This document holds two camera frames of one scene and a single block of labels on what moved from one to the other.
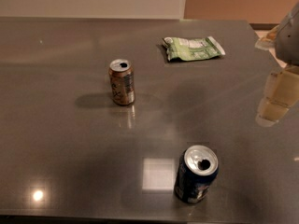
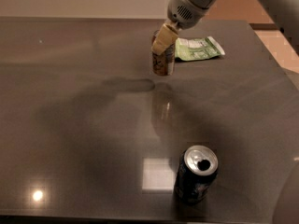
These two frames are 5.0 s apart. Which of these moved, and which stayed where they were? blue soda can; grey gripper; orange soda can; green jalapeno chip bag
Moved: orange soda can; grey gripper
Stayed: blue soda can; green jalapeno chip bag
